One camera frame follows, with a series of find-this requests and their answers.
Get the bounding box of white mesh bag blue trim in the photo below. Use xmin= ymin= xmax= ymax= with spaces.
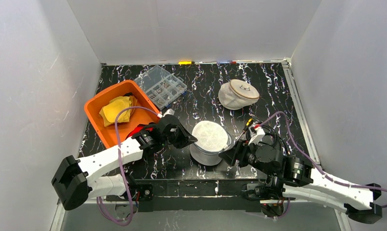
xmin=189 ymin=120 xmax=233 ymax=166

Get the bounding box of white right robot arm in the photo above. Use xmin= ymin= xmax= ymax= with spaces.
xmin=219 ymin=140 xmax=383 ymax=224

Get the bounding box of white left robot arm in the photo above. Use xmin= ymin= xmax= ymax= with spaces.
xmin=51 ymin=115 xmax=197 ymax=211

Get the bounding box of red mesh bag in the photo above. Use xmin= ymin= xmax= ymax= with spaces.
xmin=126 ymin=123 xmax=155 ymax=139

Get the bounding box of white mesh bag beige trim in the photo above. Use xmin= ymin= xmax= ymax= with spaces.
xmin=218 ymin=79 xmax=260 ymax=110

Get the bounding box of black yellow screwdriver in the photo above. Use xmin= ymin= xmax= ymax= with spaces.
xmin=235 ymin=118 xmax=254 ymax=143

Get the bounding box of clear plastic screw box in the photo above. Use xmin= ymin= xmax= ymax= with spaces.
xmin=134 ymin=65 xmax=187 ymax=110

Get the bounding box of yellow cloth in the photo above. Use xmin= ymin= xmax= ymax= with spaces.
xmin=99 ymin=96 xmax=137 ymax=127

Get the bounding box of orange plastic basin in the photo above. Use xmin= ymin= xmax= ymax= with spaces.
xmin=84 ymin=80 xmax=160 ymax=149

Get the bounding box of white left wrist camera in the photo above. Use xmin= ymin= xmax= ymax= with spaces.
xmin=162 ymin=108 xmax=175 ymax=116

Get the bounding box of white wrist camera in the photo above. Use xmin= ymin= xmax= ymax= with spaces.
xmin=248 ymin=124 xmax=265 ymax=144
xmin=162 ymin=108 xmax=175 ymax=116

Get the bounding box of black coiled cable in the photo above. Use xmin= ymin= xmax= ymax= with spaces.
xmin=258 ymin=124 xmax=286 ymax=151

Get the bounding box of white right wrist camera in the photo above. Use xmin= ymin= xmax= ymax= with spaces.
xmin=248 ymin=124 xmax=265 ymax=144

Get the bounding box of yellow marker on wall edge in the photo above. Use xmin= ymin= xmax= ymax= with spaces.
xmin=178 ymin=61 xmax=195 ymax=65

